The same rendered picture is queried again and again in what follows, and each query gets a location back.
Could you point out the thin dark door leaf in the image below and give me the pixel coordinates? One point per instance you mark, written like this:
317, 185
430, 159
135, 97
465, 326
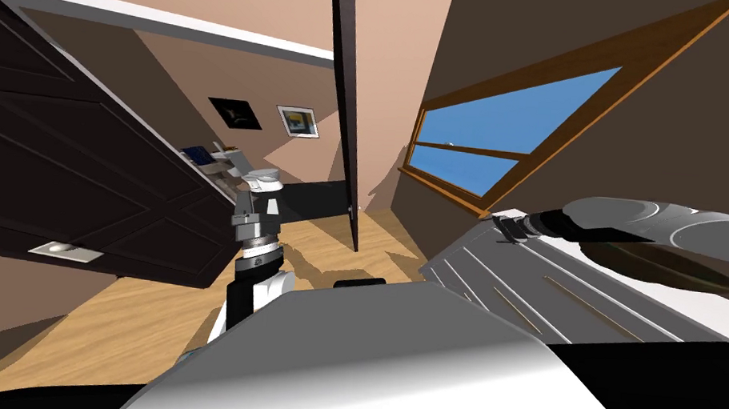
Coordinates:
347, 113

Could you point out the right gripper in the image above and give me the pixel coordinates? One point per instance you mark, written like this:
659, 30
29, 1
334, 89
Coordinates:
512, 227

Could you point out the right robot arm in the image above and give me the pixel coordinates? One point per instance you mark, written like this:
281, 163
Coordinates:
671, 227

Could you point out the grey drawer cabinet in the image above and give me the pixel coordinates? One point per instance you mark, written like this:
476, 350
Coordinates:
525, 286

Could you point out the wooden framed window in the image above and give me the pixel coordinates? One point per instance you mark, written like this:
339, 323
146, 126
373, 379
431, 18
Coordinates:
504, 131

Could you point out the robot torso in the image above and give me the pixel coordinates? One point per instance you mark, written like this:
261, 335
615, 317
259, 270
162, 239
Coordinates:
360, 358

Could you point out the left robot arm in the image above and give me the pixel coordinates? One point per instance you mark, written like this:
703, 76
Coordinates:
240, 298

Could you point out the black low cabinet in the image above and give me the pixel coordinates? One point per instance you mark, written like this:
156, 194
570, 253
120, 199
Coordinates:
316, 200

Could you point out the black picture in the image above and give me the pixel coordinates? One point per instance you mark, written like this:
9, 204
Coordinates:
235, 113

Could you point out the dark brown panelled door leaf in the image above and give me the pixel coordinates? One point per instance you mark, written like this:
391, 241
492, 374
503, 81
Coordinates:
67, 145

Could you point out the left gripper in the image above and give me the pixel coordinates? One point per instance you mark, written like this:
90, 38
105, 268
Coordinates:
257, 222

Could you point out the white framed picture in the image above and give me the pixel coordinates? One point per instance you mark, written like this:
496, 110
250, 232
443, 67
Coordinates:
298, 122

